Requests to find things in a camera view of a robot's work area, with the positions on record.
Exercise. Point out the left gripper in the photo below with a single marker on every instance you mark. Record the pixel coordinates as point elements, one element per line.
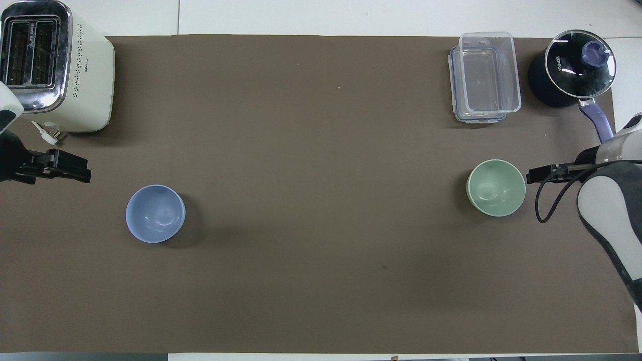
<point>10,158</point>

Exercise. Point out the clear plastic container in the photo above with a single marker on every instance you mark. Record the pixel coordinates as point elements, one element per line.
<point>489,75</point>

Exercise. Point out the white toaster with silver top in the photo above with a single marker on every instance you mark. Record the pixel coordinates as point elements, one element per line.
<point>85,75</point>

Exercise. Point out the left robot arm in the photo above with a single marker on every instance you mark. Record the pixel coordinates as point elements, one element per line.
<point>7,108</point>

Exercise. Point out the white power plug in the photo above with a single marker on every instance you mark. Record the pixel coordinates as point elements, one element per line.
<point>48,134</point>

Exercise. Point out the blue bowl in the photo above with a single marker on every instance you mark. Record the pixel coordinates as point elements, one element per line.
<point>155,213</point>

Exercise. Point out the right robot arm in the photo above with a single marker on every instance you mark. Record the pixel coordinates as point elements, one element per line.
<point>609,200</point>

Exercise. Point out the glass lid with purple knob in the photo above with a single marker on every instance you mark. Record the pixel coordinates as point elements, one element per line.
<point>569,70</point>

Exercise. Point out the green bowl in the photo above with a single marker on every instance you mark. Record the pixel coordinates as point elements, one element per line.
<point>496,188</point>

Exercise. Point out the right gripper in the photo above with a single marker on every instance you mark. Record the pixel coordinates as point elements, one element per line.
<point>587,159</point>

